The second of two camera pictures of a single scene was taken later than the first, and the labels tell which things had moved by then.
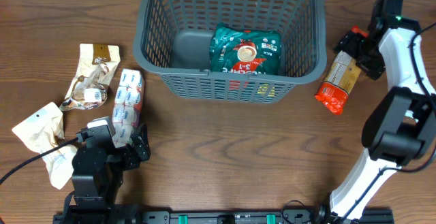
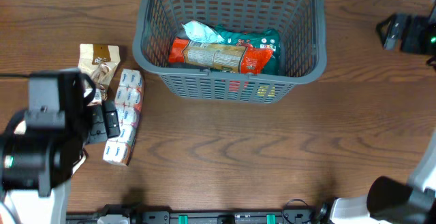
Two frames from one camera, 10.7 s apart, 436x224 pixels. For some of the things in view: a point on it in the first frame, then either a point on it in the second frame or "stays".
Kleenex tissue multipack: (128, 105) stays
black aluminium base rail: (289, 216) stays
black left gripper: (141, 145) → (98, 128)
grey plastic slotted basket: (174, 22) stays
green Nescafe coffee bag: (236, 50) stays
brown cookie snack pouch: (97, 67) stays
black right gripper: (356, 49) → (396, 31)
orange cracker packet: (334, 92) → (225, 56)
